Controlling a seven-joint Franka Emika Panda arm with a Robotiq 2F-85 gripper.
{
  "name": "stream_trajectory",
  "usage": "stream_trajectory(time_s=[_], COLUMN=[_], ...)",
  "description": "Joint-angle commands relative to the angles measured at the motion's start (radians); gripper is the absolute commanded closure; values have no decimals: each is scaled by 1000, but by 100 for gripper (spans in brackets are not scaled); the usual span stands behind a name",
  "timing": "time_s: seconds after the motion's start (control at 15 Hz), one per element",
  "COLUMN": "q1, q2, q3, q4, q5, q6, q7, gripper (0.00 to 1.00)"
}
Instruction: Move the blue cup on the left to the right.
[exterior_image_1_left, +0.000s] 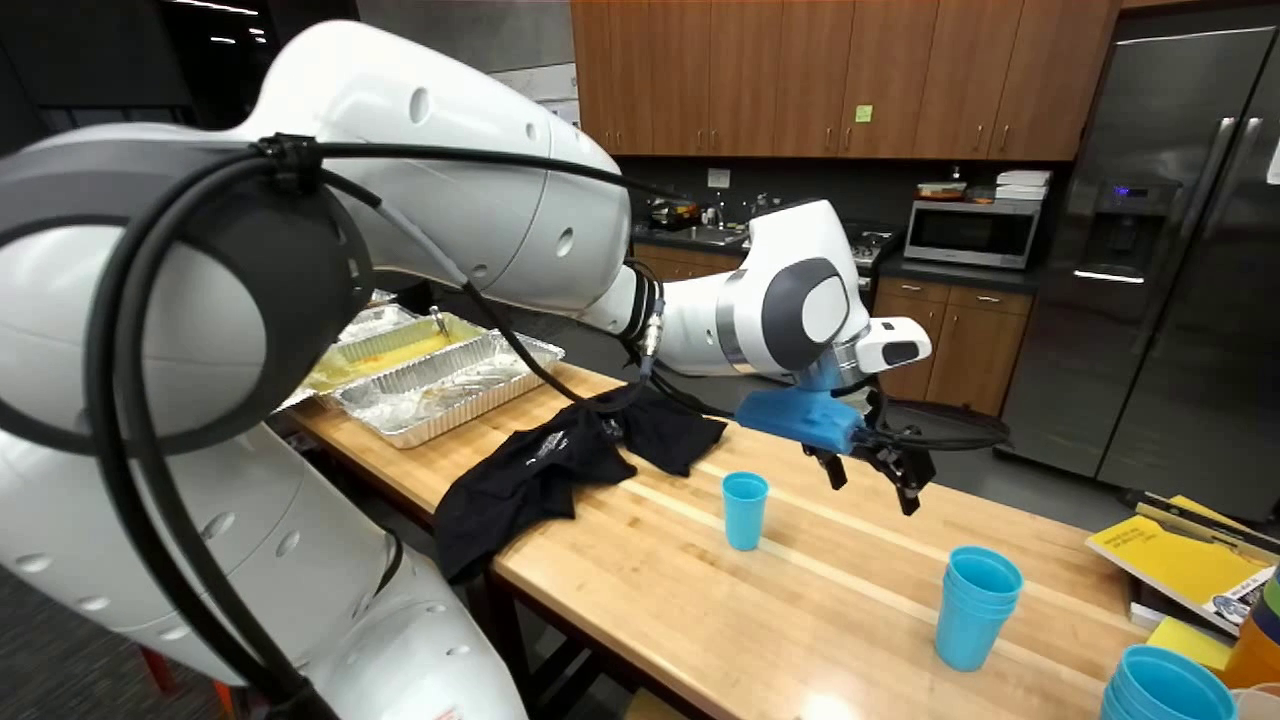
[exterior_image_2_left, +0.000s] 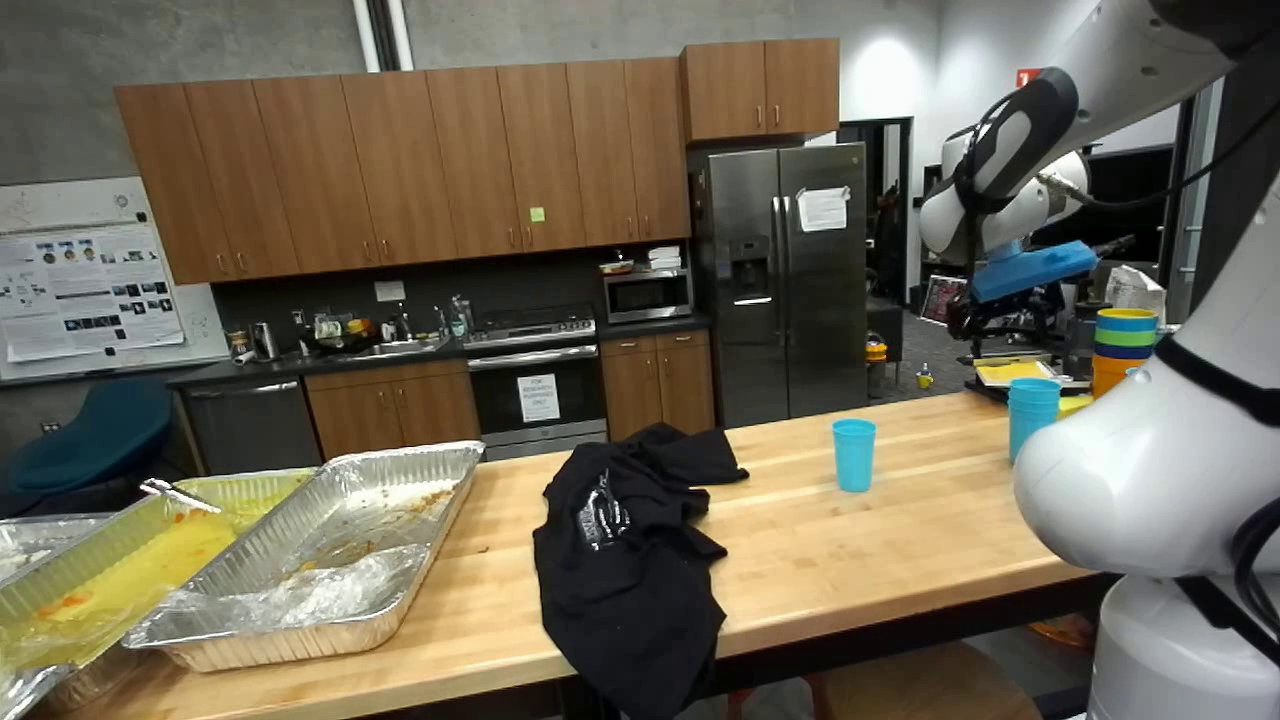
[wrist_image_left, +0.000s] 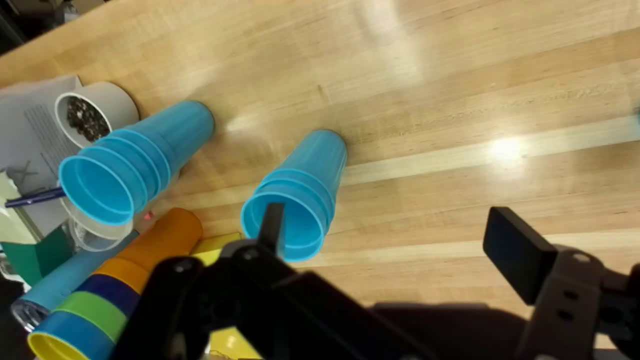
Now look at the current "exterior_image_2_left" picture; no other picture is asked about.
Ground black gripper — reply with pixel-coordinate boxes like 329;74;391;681
975;300;1074;358

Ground large blue plastic cup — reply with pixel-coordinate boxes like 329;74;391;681
1006;378;1063;470

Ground small blue plastic cup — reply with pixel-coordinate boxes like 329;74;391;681
833;415;882;502

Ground multicoloured cup stack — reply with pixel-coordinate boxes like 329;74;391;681
1092;304;1165;399

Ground yellow paper pad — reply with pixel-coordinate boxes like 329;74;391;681
973;353;1063;398

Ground white paper on fridge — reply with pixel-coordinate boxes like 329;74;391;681
792;184;855;239

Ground stainless steel fridge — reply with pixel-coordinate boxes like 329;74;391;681
694;137;875;430

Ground brown wooden base cabinet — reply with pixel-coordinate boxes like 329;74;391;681
300;358;486;465
598;329;720;443

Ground stainless steel microwave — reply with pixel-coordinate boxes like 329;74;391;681
598;264;700;329

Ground black cloth shirt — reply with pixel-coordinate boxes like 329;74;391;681
531;421;754;720

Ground white paper on oven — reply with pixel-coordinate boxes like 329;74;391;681
513;367;570;430

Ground stainless steel oven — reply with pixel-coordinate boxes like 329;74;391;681
460;317;611;462

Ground silver foil baking tray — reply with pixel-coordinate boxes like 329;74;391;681
121;438;488;675

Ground black dishwasher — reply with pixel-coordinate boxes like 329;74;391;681
175;378;323;482

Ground silver utensil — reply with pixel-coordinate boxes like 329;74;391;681
137;473;223;519

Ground whiteboard with posters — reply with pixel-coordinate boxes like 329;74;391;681
0;178;233;387

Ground teal office chair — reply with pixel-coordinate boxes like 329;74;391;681
0;378;186;519

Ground brown wooden wall cabinets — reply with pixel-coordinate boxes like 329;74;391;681
114;36;843;288

